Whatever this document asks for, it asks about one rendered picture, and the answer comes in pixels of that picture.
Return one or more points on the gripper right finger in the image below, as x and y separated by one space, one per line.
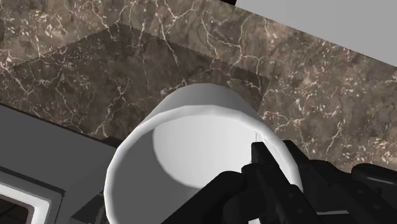
341 192

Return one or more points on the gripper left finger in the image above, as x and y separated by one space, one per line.
263 186

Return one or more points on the grey kitchen cabinet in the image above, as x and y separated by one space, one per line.
46 149

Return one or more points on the white cup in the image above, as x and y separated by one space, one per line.
198 105

